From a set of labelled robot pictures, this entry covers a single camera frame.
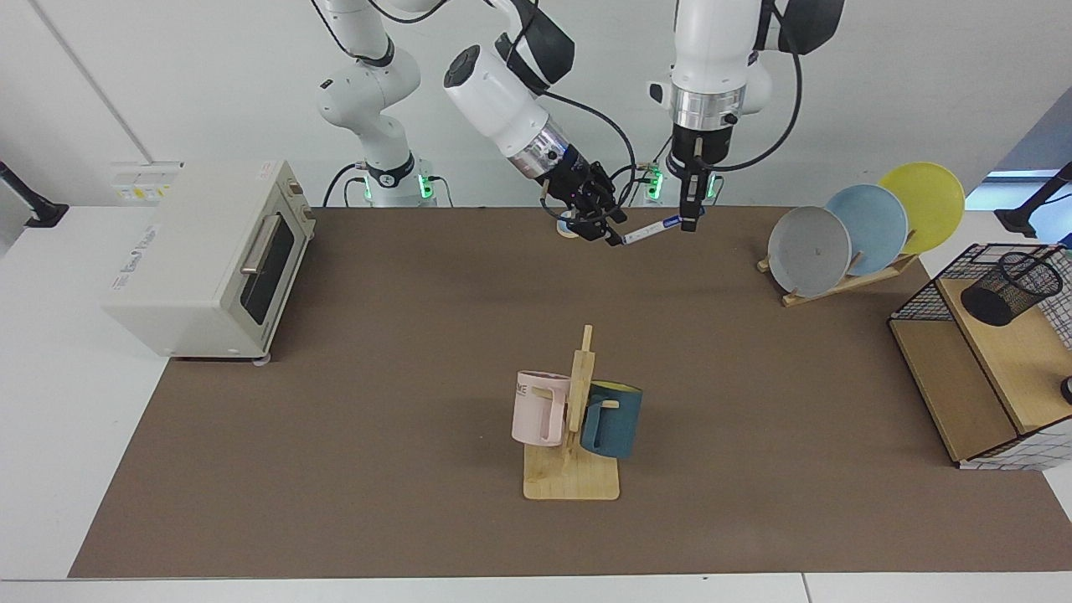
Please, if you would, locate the black base cable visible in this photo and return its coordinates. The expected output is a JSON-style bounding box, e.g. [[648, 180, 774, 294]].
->
[[322, 162, 369, 208], [595, 159, 671, 208]]

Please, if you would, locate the black mesh pen holder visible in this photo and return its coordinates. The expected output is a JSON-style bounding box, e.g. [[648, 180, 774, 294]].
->
[[960, 252, 1064, 327]]

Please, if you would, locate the wooden cup stand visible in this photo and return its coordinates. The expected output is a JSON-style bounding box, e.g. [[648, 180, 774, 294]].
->
[[523, 325, 621, 502]]

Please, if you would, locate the yellow plate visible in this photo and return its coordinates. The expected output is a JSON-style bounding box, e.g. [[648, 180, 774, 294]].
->
[[877, 162, 966, 255]]

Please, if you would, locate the wire basket with wooden floor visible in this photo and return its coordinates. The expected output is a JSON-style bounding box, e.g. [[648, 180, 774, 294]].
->
[[888, 243, 1072, 472]]

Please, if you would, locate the pink mug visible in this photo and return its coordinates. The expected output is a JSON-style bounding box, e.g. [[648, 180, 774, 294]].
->
[[511, 369, 572, 448]]

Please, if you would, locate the blue and white marker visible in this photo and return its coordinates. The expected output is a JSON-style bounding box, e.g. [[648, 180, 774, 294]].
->
[[621, 214, 683, 246]]

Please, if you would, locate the dark teal mug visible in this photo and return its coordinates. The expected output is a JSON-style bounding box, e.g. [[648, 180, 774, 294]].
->
[[580, 380, 644, 460]]

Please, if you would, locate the light blue plate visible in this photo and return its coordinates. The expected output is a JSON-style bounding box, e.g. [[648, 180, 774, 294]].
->
[[825, 183, 909, 277]]

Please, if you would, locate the white wall socket box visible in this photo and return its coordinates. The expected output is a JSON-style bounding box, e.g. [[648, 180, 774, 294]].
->
[[109, 161, 183, 204]]

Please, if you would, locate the wooden plate rack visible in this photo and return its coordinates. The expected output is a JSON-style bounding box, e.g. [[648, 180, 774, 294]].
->
[[756, 251, 920, 308]]

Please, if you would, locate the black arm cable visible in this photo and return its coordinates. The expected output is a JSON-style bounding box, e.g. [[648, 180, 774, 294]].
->
[[494, 0, 637, 210], [727, 17, 807, 174]]

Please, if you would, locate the pale toaster oven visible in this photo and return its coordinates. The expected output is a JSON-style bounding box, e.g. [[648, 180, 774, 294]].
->
[[102, 159, 317, 365]]

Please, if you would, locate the brown table cloth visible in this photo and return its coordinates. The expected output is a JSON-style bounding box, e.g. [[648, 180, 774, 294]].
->
[[69, 206, 1072, 579]]

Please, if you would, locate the grey plate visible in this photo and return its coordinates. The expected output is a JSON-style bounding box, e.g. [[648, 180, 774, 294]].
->
[[767, 206, 853, 298]]

